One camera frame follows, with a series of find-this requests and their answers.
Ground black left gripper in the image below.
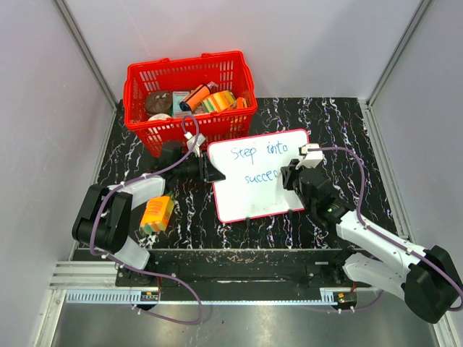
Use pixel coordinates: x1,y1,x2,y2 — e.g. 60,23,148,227
175,153,225,184

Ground pink framed whiteboard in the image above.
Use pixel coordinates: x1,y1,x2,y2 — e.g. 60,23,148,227
208,129,309,223

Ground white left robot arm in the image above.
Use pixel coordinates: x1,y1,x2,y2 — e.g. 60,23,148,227
72,141,226,286

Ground orange yellow sponge pack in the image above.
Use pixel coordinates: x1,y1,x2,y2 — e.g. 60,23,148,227
139,195,174,235

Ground yellow green striped sponge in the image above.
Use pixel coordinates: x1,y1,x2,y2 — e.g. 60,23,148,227
202,90,236,113

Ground orange snack packet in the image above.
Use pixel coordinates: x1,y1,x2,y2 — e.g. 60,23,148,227
230,97,247,110

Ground white round lid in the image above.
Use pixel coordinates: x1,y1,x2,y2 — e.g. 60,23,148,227
148,113,172,121

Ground orange pump bottle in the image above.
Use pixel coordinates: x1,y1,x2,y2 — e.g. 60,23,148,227
184,81,218,111

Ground teal small box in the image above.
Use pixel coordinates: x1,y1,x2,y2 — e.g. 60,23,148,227
171,91,191,118

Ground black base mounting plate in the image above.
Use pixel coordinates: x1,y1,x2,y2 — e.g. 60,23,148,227
114,249,373,289

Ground red plastic basket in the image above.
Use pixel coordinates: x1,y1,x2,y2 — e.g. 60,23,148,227
122,51,258,155

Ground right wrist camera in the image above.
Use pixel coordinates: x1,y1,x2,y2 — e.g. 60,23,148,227
296,143,324,169

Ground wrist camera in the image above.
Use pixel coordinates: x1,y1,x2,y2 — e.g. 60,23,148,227
296,143,324,169
184,132,205,155

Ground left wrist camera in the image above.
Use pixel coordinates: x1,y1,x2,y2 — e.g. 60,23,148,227
184,132,205,155

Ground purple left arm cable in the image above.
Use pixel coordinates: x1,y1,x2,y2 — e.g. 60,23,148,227
89,115,204,324

